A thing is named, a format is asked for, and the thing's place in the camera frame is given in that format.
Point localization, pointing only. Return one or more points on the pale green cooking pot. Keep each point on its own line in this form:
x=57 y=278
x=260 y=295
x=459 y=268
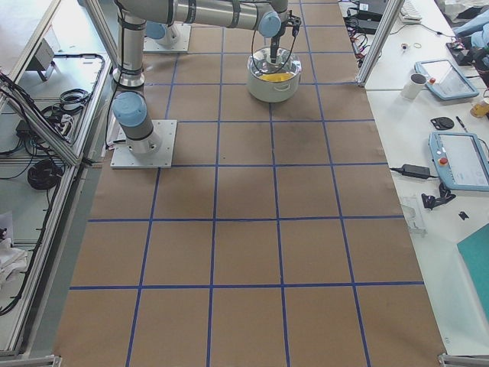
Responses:
x=272 y=92

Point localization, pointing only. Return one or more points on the aluminium frame post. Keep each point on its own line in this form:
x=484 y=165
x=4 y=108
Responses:
x=390 y=15

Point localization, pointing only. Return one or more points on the brown paper table mat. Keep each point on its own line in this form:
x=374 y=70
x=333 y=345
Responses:
x=288 y=249

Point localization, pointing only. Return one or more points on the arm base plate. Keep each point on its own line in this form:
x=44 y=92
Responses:
x=152 y=152
x=182 y=46

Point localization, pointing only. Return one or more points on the teach pendant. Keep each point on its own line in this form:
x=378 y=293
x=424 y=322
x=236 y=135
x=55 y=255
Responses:
x=450 y=82
x=459 y=160

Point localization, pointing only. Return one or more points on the white paper cup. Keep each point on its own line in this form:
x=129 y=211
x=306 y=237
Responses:
x=414 y=85

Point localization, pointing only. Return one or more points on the yellow corn cob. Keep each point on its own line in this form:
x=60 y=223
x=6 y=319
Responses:
x=276 y=77

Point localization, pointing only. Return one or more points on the lower teach pendant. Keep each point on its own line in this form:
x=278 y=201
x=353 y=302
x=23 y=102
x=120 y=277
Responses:
x=459 y=160

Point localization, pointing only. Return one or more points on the clear plastic holder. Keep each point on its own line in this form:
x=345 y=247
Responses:
x=413 y=215

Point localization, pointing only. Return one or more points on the glass pot lid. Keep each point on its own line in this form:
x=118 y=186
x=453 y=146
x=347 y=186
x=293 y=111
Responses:
x=260 y=63

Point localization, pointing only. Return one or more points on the black pen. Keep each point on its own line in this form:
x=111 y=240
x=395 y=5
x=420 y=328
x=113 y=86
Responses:
x=461 y=124

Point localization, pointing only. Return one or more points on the black power adapter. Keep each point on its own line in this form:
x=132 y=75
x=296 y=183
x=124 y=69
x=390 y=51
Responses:
x=411 y=170

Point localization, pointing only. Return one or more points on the upper teach pendant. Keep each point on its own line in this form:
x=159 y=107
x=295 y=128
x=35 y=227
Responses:
x=450 y=82

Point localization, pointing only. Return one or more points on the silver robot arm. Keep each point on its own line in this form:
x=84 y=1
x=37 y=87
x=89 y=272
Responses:
x=162 y=34
x=197 y=93

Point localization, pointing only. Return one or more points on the black round disc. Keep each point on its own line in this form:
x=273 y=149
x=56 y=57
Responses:
x=442 y=123

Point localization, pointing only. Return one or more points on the teal board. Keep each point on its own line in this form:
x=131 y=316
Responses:
x=473 y=254

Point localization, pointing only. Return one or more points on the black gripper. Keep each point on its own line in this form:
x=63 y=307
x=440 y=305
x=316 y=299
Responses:
x=275 y=41

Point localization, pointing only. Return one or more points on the grey electrical box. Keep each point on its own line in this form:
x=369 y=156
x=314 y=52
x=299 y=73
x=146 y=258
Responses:
x=42 y=61

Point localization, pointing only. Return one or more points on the black bracket part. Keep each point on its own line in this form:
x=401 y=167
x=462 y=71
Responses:
x=445 y=196

